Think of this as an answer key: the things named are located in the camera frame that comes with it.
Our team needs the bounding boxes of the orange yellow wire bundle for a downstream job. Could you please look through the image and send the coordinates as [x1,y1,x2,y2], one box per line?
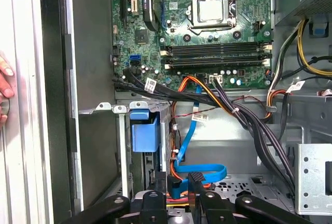
[178,75,236,116]

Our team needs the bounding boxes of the green motherboard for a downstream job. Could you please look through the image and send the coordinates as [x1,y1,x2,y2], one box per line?
[110,0,275,90]

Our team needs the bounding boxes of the metal disk bay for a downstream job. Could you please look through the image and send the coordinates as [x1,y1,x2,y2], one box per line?
[77,101,172,201]

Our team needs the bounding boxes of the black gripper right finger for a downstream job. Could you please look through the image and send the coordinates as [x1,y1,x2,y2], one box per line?
[188,171,313,224]

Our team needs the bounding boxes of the silver CPU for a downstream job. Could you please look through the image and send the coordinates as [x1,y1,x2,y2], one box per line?
[196,0,226,24]

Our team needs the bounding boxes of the CPU socket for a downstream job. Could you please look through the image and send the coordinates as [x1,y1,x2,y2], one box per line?
[187,0,239,32]

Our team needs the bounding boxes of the metal optical drive cage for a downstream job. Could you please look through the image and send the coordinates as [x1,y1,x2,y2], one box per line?
[294,143,332,216]

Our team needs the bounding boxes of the black expansion slot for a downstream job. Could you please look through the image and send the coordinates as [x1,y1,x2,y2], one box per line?
[119,0,128,27]

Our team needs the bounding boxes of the person's hand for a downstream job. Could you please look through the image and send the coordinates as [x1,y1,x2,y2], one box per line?
[0,51,16,129]

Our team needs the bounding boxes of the blue data wire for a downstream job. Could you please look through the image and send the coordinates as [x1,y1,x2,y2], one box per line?
[167,82,228,201]

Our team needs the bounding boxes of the yellow power wires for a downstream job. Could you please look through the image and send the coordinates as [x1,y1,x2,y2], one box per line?
[296,18,332,76]

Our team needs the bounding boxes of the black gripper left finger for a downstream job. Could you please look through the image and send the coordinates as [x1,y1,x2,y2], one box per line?
[60,172,168,224]

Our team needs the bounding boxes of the black graphics card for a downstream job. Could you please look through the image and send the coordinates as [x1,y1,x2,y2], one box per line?
[141,0,163,32]

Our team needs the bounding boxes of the orange power wire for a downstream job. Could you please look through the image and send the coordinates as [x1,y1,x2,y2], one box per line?
[165,101,191,208]

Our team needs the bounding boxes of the black PC case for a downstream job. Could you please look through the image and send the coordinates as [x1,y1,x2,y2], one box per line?
[38,0,332,224]

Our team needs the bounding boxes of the hard disk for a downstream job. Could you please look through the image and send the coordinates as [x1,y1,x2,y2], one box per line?
[129,101,167,192]

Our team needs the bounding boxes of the black cable bundle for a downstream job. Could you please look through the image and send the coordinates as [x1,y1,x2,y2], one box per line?
[113,68,296,196]

